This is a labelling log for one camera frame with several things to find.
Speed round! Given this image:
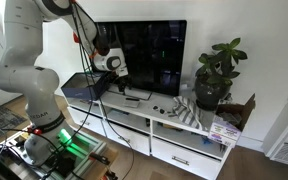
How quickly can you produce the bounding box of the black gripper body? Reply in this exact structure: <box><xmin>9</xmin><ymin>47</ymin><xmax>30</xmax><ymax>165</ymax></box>
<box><xmin>116</xmin><ymin>74</ymin><xmax>135</xmax><ymax>88</ymax></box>

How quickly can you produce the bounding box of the white keyboard remote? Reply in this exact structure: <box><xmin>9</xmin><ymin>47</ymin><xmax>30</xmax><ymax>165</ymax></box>
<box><xmin>123</xmin><ymin>96</ymin><xmax>141</xmax><ymax>109</ymax></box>

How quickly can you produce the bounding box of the white tv stand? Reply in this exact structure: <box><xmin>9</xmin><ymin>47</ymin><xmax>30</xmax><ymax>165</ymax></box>
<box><xmin>65</xmin><ymin>89</ymin><xmax>233</xmax><ymax>180</ymax></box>

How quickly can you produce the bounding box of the dark blue cardboard box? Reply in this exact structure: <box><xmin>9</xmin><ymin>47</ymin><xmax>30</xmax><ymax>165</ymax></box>
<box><xmin>61</xmin><ymin>71</ymin><xmax>113</xmax><ymax>102</ymax></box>

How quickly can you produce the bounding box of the white purple printed box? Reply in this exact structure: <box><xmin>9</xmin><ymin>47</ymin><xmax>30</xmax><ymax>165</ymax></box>
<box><xmin>207</xmin><ymin>114</ymin><xmax>242</xmax><ymax>149</ymax></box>

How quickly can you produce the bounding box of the brown cardboard box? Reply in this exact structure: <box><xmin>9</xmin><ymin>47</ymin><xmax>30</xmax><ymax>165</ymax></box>
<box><xmin>215</xmin><ymin>93</ymin><xmax>257</xmax><ymax>133</ymax></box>

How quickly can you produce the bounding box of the black flat-screen tv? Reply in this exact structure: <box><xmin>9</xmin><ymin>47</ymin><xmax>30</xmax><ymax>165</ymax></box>
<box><xmin>92</xmin><ymin>19</ymin><xmax>188</xmax><ymax>101</ymax></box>

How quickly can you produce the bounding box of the grey white striped cloth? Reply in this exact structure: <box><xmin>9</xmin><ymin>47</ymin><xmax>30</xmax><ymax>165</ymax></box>
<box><xmin>172</xmin><ymin>95</ymin><xmax>207</xmax><ymax>131</ymax></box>

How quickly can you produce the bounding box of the dark round plant pot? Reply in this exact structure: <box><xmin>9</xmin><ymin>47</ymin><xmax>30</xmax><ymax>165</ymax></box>
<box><xmin>194</xmin><ymin>74</ymin><xmax>232</xmax><ymax>111</ymax></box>

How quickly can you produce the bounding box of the green leafy plant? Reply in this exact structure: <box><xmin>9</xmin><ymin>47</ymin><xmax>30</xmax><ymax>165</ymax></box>
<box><xmin>195</xmin><ymin>37</ymin><xmax>248</xmax><ymax>86</ymax></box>

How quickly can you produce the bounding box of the grey patterned rug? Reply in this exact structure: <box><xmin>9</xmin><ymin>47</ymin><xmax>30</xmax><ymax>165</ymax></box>
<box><xmin>0</xmin><ymin>105</ymin><xmax>28</xmax><ymax>141</ymax></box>

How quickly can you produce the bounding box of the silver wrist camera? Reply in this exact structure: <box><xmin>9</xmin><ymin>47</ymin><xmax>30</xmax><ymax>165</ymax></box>
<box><xmin>114</xmin><ymin>65</ymin><xmax>129</xmax><ymax>78</ymax></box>

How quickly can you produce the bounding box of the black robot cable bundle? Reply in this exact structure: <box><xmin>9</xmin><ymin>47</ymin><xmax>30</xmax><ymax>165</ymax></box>
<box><xmin>43</xmin><ymin>0</ymin><xmax>136</xmax><ymax>180</ymax></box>

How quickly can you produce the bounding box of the white drawer brass handle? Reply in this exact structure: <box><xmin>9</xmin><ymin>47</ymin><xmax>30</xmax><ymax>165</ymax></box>
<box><xmin>151</xmin><ymin>136</ymin><xmax>226</xmax><ymax>180</ymax></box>
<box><xmin>67</xmin><ymin>106</ymin><xmax>107</xmax><ymax>137</ymax></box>
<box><xmin>103</xmin><ymin>120</ymin><xmax>151</xmax><ymax>157</ymax></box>

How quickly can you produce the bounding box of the orange cable strap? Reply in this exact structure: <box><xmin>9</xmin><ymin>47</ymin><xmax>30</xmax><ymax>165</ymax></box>
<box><xmin>72</xmin><ymin>31</ymin><xmax>81</xmax><ymax>45</ymax></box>

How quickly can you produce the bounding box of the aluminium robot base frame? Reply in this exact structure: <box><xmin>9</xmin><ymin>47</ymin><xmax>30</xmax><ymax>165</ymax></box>
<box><xmin>3</xmin><ymin>125</ymin><xmax>119</xmax><ymax>180</ymax></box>

